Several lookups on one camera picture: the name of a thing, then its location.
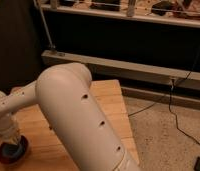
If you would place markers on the orange ceramic bowl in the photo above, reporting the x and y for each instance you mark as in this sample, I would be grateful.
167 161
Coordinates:
24 146

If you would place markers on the metal shelf rack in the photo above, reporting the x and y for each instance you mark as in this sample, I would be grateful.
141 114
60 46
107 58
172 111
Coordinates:
128 15

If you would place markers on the blue-grey ceramic cup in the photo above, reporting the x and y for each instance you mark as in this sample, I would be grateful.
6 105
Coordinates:
10 150

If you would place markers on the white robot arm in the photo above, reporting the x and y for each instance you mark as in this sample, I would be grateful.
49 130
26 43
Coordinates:
63 94

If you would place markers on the wooden table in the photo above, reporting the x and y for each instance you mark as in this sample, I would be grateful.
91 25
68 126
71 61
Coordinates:
45 152

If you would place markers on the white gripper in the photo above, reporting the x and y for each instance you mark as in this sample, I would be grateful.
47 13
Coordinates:
9 129

